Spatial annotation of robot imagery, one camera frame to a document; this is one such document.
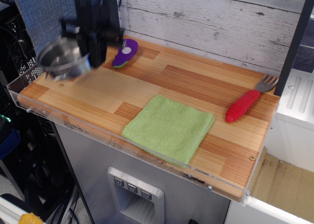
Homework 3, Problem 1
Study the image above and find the black plastic crate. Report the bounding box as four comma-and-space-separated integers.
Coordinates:
0, 14, 36, 75

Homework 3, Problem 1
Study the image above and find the clear acrylic table guard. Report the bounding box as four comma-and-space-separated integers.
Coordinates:
8, 40, 279, 202

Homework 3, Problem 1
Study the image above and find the green cloth napkin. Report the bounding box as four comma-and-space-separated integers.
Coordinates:
122, 95, 214, 168

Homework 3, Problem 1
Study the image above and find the blue fabric panel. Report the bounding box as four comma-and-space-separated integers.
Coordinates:
14, 0, 76, 55

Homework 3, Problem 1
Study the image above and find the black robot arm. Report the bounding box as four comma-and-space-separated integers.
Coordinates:
60, 0, 124, 68

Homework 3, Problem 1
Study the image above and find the black left vertical post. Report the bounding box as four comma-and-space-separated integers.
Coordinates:
101, 0, 120, 33

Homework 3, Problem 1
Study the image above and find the black right vertical post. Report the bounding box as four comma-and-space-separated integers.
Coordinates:
274, 0, 314, 96

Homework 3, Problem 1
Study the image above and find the white toy sink counter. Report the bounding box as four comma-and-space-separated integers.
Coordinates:
264, 69, 314, 172

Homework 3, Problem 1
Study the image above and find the stainless steel pan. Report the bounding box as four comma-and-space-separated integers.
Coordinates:
37, 37, 91, 81

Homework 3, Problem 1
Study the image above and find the black vertical post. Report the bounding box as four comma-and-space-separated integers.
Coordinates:
101, 0, 120, 33
274, 0, 314, 96

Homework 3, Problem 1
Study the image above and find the purple toy eggplant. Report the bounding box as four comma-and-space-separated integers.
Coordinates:
112, 39, 138, 69

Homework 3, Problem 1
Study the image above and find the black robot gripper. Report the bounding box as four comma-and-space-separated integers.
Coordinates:
60, 0, 124, 68

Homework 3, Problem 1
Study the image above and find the red handled fork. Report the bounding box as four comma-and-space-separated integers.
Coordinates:
225, 74, 279, 123

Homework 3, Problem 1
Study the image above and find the toy fridge water dispenser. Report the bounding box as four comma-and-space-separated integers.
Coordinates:
107, 167, 165, 224

